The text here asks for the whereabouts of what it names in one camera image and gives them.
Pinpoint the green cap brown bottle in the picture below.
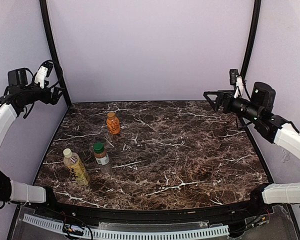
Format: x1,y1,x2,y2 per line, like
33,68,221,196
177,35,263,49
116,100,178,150
93,142,112,174

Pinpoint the orange tea bottle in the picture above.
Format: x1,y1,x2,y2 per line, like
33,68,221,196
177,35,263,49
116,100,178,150
106,112,121,135

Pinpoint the black front rail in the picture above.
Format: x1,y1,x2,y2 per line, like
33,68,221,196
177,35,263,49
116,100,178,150
30,200,273,225

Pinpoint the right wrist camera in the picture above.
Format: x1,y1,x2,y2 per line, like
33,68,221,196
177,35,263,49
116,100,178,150
229,69,239,86

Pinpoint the yellow tea bottle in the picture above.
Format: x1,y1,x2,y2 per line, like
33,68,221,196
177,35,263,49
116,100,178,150
63,150,90,186

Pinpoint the left black frame post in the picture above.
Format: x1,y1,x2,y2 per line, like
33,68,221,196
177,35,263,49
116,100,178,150
39,0,72,108

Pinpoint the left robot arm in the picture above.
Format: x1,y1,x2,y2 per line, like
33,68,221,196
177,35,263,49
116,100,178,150
0,85,65,207

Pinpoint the black frame post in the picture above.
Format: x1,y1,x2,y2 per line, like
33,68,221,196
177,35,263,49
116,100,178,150
240,0,262,78
39,0,72,108

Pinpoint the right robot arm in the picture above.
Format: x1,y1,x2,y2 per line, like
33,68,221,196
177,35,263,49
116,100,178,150
203,82,300,212

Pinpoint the pale cream bottle cap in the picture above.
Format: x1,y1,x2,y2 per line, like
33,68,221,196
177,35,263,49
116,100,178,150
63,148,73,158

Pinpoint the white slotted cable duct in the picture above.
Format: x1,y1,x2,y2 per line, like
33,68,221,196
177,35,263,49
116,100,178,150
22,213,230,240

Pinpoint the right black frame post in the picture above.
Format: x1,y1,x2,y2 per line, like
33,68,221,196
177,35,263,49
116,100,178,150
240,0,262,78

